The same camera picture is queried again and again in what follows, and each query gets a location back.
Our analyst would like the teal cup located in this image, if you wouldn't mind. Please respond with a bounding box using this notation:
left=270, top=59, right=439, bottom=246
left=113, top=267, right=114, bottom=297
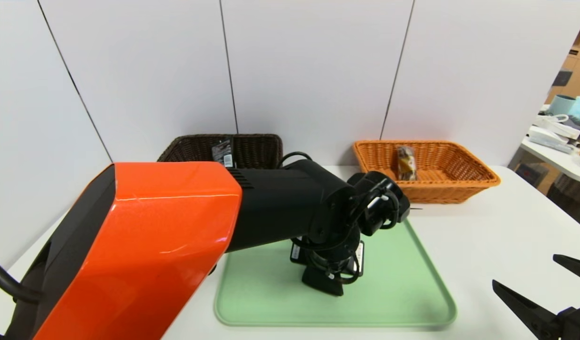
left=548, top=95, right=577, bottom=117

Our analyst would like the black face cream tube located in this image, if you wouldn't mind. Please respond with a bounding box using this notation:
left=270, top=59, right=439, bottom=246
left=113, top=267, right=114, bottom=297
left=211, top=137, right=235, bottom=168

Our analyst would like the white cord bundle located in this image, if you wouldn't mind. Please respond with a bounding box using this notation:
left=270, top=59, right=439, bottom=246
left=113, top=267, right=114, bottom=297
left=533, top=115, right=580, bottom=141

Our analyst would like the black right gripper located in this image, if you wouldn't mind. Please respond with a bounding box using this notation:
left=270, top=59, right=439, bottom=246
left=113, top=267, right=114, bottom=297
left=492, top=254, right=580, bottom=340

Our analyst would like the white side table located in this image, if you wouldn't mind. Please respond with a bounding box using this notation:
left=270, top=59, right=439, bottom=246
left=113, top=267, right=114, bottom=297
left=520, top=137, right=580, bottom=186

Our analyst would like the black leather glasses case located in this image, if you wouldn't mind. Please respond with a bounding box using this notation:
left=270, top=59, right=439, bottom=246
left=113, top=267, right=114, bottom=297
left=302, top=267, right=345, bottom=297

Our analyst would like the brown box under table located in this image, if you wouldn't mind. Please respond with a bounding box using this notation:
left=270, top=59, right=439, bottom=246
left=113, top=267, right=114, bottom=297
left=513, top=162, right=555, bottom=189

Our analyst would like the black left wrist camera cable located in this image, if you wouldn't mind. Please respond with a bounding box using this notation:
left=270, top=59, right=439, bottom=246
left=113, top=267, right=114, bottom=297
left=277, top=151, right=314, bottom=170

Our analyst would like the chocolate ball pack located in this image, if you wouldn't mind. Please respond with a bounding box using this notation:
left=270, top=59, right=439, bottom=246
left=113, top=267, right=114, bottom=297
left=396, top=145, right=418, bottom=181

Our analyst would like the light green plastic tray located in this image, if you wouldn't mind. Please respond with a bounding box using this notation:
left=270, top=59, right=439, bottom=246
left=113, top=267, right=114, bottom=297
left=214, top=220, right=458, bottom=328

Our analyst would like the dark brown wicker basket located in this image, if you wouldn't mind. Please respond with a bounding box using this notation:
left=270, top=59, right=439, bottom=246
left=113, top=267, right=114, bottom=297
left=157, top=134, right=284, bottom=170

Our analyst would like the orange wicker basket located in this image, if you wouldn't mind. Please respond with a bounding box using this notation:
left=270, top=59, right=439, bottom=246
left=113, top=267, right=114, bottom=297
left=353, top=140, right=501, bottom=204

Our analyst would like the white power strip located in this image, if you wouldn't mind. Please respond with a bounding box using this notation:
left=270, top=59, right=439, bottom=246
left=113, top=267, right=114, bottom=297
left=527, top=127, right=574, bottom=155

